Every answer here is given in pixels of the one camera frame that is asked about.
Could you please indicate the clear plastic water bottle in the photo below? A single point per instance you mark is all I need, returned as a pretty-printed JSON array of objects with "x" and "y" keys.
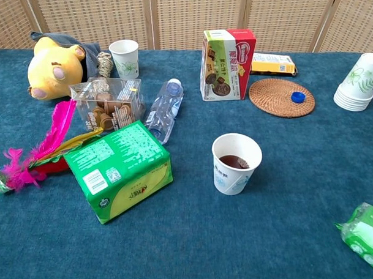
[{"x": 163, "y": 108}]

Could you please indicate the paper cup with blue print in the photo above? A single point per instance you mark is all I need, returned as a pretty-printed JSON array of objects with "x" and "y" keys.
[{"x": 231, "y": 181}]

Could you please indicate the paper cup with green flower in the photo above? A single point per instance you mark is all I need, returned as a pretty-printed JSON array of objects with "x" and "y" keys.
[{"x": 126, "y": 64}]

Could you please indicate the blue bottle cap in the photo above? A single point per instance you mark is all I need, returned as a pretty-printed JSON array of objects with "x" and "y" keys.
[{"x": 298, "y": 97}]

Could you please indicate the large green tissue pack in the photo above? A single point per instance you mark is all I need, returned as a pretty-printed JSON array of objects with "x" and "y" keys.
[{"x": 121, "y": 168}]

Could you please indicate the red and green biscuit box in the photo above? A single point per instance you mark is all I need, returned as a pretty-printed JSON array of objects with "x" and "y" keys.
[{"x": 225, "y": 70}]

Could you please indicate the clear plastic cookie box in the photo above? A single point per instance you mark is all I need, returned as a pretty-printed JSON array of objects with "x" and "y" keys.
[{"x": 111, "y": 106}]

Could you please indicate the round woven rattan coaster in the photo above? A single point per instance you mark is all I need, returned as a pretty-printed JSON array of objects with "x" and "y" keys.
[{"x": 270, "y": 96}]

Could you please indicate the blue table cover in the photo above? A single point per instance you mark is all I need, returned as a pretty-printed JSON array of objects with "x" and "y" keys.
[{"x": 201, "y": 238}]

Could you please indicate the orange snack box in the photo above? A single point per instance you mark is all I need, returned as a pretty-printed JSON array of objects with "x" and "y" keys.
[{"x": 268, "y": 67}]

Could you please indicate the woven folding screen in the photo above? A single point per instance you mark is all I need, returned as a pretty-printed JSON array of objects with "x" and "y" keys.
[{"x": 193, "y": 20}]

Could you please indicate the pink feather shuttlecock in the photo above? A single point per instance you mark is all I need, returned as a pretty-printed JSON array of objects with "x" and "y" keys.
[{"x": 60, "y": 123}]

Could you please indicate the yellow plush toy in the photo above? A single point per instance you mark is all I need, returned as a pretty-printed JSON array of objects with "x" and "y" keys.
[{"x": 51, "y": 70}]

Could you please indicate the stack of floral paper cups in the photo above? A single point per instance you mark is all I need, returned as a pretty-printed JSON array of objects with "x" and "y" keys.
[{"x": 360, "y": 81}]

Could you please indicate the green wet wipes pack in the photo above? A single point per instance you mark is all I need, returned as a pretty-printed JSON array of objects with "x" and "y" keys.
[{"x": 364, "y": 234}]

